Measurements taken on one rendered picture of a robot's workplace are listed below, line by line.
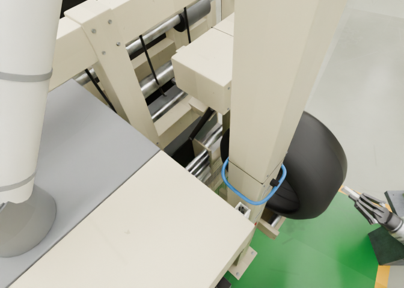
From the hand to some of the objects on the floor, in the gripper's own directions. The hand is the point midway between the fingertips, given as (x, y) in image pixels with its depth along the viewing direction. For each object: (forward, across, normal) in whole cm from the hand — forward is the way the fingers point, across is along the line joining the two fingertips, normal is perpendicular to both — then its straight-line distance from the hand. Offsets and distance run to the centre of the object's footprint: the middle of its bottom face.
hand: (350, 192), depth 111 cm
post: (+14, +33, +128) cm, 133 cm away
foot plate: (+14, +33, +128) cm, 133 cm away
